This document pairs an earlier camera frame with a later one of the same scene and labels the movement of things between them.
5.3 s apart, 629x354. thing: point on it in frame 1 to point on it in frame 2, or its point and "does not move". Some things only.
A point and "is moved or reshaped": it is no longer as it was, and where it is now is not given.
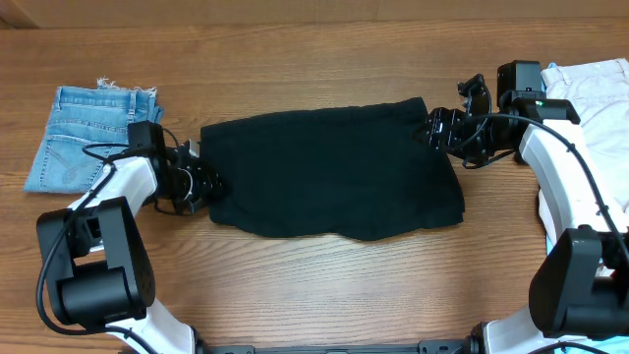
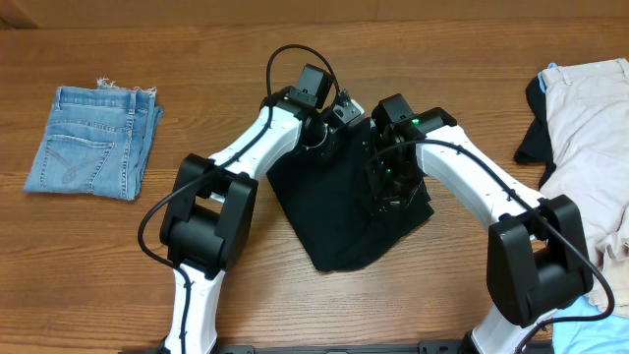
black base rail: (468, 345) does not move
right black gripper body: (437, 128) to (389, 195)
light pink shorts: (599, 93) does not move
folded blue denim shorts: (82, 116) does not move
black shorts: (363, 173) is moved or reshaped
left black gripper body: (191, 187) to (324, 141)
